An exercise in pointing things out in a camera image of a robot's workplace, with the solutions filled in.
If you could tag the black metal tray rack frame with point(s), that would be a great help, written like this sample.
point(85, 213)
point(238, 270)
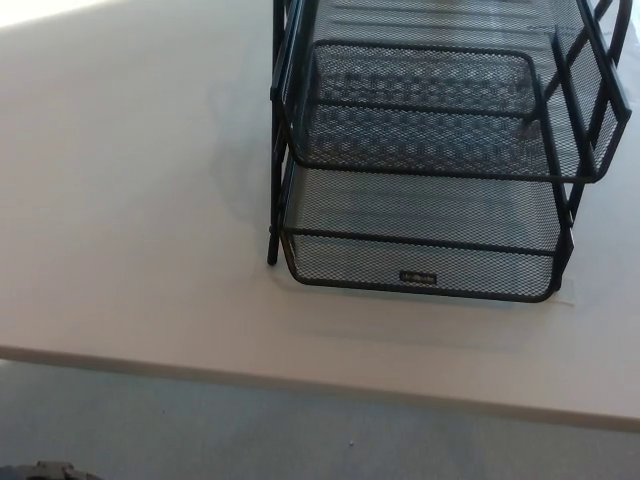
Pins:
point(272, 200)

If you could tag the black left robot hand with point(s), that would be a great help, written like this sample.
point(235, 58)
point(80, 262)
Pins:
point(50, 472)

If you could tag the large black mesh sliding tray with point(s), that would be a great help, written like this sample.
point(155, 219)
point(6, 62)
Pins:
point(600, 130)

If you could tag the black mesh tray with label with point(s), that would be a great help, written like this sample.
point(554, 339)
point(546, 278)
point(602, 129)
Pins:
point(350, 265)

